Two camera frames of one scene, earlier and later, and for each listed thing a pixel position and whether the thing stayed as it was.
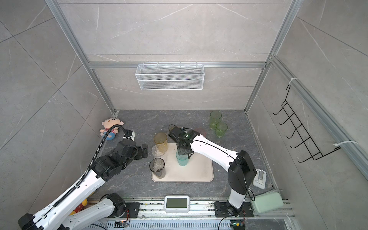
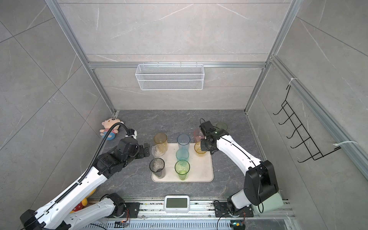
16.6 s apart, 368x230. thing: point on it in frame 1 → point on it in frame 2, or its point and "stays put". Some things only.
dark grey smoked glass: x=157 y=166 stays put
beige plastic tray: x=198 y=168 stays put
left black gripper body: x=137 y=154 stays put
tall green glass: x=215 y=117 → x=182 y=167
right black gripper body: x=181 y=151 → x=205 y=145
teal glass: x=182 y=159 stays put
